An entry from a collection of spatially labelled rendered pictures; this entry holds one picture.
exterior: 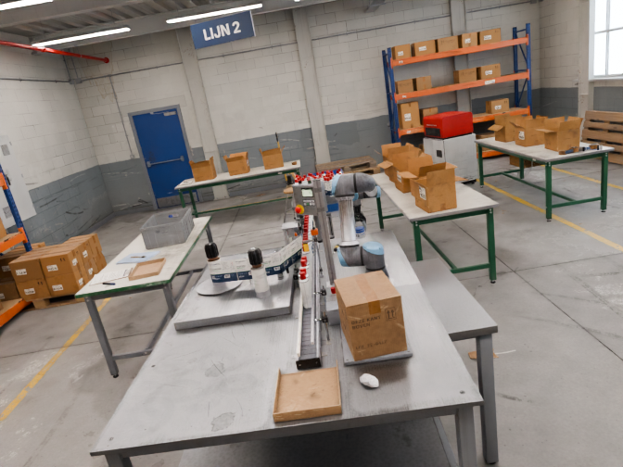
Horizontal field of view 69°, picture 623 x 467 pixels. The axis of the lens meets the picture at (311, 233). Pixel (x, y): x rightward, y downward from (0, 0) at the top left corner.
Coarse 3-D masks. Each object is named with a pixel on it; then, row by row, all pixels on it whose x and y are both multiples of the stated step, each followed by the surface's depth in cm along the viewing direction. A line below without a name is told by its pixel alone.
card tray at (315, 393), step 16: (336, 368) 199; (288, 384) 194; (304, 384) 192; (320, 384) 190; (336, 384) 188; (288, 400) 183; (304, 400) 181; (320, 400) 180; (336, 400) 178; (288, 416) 172; (304, 416) 172; (320, 416) 172
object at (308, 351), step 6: (306, 312) 243; (306, 318) 237; (306, 324) 230; (306, 330) 225; (306, 336) 219; (306, 342) 214; (300, 348) 210; (306, 348) 209; (312, 348) 208; (300, 354) 205; (306, 354) 205; (312, 354) 204
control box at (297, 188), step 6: (294, 186) 272; (300, 186) 269; (306, 186) 267; (312, 186) 264; (294, 192) 273; (300, 192) 270; (324, 192) 272; (300, 198) 272; (306, 198) 270; (312, 198) 267; (324, 198) 273; (300, 204) 274; (324, 204) 273; (306, 210) 273; (312, 210) 270
